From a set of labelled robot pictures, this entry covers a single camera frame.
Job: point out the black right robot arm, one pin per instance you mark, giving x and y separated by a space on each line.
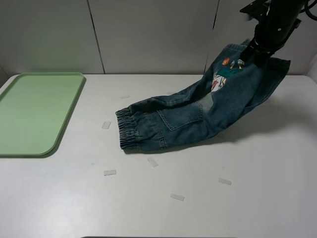
277 19

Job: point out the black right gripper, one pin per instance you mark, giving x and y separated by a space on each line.
270 36

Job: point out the children's blue denim shorts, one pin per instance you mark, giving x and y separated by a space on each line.
229 89

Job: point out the light green plastic tray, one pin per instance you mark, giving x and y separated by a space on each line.
34 109

